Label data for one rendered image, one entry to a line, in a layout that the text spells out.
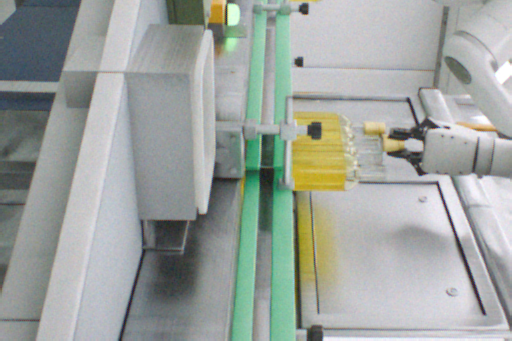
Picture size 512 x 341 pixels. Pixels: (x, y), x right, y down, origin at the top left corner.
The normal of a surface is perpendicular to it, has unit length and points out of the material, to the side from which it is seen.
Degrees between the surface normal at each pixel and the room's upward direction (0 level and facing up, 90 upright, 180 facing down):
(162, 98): 90
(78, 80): 90
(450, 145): 105
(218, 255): 90
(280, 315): 90
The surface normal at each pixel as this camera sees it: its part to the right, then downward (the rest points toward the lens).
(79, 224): 0.05, -0.63
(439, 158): -0.30, 0.46
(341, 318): 0.04, -0.89
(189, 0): 0.01, 0.78
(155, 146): 0.03, 0.46
